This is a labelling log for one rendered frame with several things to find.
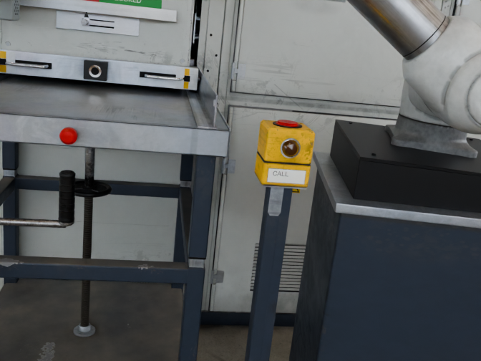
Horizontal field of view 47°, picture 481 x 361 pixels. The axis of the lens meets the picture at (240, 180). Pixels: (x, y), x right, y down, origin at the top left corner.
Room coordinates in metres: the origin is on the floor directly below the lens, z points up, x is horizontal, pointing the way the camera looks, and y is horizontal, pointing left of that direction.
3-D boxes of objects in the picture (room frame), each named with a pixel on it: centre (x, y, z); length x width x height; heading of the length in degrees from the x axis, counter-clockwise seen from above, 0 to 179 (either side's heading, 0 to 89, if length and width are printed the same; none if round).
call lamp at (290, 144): (0.88, -0.08, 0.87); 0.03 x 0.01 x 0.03; 99
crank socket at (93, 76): (1.47, 0.41, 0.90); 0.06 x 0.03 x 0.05; 99
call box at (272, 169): (0.93, -0.07, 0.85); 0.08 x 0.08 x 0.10; 9
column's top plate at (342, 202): (1.23, -0.41, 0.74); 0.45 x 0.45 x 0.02; 0
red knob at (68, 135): (1.03, 0.33, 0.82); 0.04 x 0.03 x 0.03; 9
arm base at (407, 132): (1.28, -0.42, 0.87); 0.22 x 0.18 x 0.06; 173
